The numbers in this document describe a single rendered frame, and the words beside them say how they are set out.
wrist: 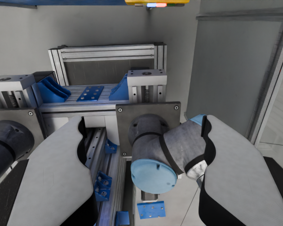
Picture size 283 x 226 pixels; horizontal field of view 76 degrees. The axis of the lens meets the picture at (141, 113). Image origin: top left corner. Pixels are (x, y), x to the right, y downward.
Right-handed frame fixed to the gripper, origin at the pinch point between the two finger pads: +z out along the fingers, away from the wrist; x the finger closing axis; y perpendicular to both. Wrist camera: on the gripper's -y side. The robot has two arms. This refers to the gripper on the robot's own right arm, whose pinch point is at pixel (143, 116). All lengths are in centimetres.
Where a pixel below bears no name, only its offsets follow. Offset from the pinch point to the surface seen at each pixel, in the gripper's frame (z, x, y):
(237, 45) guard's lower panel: 76, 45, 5
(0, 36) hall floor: 148, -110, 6
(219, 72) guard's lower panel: 89, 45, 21
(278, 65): 48, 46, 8
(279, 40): 50, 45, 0
